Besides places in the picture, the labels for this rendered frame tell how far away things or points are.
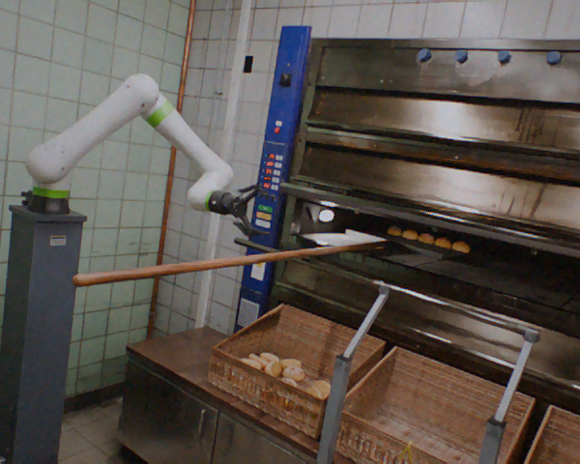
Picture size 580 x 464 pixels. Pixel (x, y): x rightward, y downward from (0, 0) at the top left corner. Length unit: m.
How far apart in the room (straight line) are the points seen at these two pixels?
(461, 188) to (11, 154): 1.90
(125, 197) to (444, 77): 1.71
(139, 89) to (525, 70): 1.37
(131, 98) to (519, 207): 1.42
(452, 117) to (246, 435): 1.46
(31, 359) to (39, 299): 0.23
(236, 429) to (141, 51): 1.90
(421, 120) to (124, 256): 1.74
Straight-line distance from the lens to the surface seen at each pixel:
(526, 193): 2.06
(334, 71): 2.45
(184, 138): 2.06
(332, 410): 1.76
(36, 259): 2.07
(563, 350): 2.09
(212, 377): 2.22
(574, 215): 2.02
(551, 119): 2.08
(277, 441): 2.01
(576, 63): 2.11
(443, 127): 2.15
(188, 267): 1.50
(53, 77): 2.64
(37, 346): 2.19
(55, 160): 1.89
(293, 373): 2.32
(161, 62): 2.98
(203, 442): 2.28
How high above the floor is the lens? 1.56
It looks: 9 degrees down
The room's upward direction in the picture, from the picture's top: 10 degrees clockwise
